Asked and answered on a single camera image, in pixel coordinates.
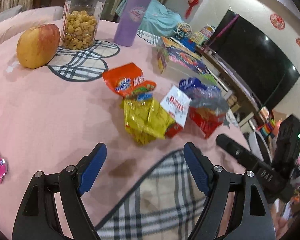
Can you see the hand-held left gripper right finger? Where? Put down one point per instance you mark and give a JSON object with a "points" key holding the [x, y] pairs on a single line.
{"points": [[198, 167]]}

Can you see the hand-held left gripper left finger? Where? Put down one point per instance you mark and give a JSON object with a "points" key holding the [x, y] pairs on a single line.
{"points": [[93, 167]]}

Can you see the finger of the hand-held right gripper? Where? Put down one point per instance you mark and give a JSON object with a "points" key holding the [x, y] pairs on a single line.
{"points": [[236, 152]]}

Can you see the white round trash bin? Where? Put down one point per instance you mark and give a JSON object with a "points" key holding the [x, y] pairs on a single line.
{"points": [[253, 142]]}

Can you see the blue silver snack wrapper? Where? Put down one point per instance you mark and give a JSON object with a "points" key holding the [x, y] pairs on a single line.
{"points": [[205, 95]]}

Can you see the white red snack wrapper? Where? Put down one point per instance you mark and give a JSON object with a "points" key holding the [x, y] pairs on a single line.
{"points": [[176, 105]]}

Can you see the yellow snack wrapper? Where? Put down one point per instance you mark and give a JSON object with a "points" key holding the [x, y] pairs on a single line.
{"points": [[145, 120]]}

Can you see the orange snack wrapper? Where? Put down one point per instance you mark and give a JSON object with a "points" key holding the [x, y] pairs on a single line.
{"points": [[125, 82]]}

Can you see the rainbow stacking rings toy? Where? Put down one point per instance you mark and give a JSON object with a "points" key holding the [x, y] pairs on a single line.
{"points": [[267, 128]]}

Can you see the white television cabinet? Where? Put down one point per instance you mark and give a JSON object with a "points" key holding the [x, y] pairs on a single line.
{"points": [[237, 97]]}

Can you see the pink patchwork tablecloth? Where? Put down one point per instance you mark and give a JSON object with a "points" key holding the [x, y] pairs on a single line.
{"points": [[52, 110]]}

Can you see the black television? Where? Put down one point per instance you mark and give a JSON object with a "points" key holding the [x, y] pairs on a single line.
{"points": [[257, 60]]}

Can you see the colourful picture box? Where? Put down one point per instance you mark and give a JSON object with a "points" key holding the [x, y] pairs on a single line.
{"points": [[182, 60]]}

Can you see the round red paper-cut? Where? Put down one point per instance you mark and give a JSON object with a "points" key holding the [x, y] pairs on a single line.
{"points": [[277, 21]]}

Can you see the colourful toy house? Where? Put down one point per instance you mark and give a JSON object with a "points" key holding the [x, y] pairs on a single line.
{"points": [[202, 35]]}

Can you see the pink stick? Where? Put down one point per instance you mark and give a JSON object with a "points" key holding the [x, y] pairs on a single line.
{"points": [[223, 30]]}

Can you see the ferris wheel toy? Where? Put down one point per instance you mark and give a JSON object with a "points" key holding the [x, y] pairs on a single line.
{"points": [[182, 31]]}

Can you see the red yellow apple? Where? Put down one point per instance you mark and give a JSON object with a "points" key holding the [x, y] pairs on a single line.
{"points": [[37, 46]]}

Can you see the clear popcorn jar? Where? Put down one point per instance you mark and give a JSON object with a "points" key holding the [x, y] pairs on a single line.
{"points": [[81, 27]]}

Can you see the purple tumbler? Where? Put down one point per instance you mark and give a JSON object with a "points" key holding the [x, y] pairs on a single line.
{"points": [[131, 20]]}

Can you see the teal cloth covered chair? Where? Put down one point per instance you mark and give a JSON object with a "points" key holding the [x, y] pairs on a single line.
{"points": [[160, 17]]}

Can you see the pink covered sofa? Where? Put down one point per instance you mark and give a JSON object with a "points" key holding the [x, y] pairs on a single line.
{"points": [[19, 17]]}

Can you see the small red wall sticker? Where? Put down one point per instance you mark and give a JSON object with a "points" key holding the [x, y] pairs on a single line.
{"points": [[298, 42]]}

